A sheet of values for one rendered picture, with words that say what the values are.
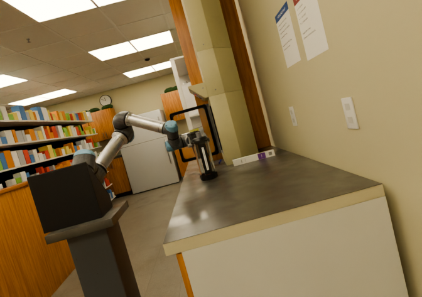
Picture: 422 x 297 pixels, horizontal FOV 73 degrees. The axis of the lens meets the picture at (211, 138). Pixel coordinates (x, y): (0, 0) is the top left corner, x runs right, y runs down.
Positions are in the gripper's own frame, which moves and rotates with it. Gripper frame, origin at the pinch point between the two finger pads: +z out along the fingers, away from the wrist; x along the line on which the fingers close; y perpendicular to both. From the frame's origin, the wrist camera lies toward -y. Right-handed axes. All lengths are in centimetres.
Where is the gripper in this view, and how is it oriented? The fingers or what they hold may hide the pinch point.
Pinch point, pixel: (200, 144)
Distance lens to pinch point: 162.6
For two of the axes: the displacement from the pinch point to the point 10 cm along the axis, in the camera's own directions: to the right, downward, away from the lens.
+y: -2.5, -9.7, -0.8
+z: 2.8, 0.0, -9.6
